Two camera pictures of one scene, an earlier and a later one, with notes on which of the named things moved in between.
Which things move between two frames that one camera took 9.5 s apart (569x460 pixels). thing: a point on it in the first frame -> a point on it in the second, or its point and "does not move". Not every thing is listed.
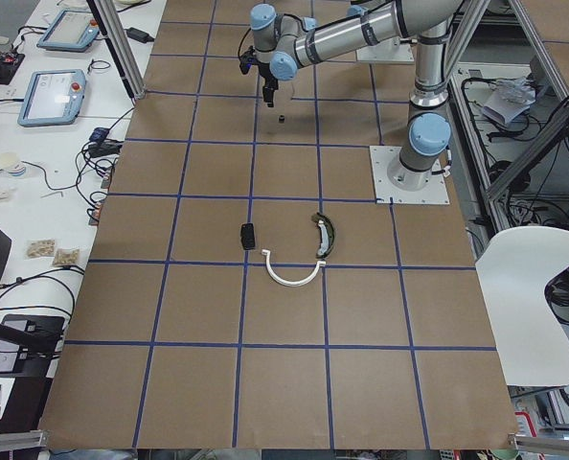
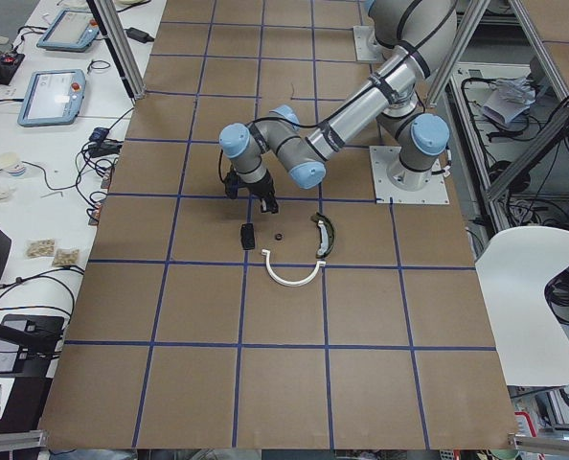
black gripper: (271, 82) -> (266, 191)
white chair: (533, 348) does not move
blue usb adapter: (99, 134) does not move
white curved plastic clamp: (286, 284) does not move
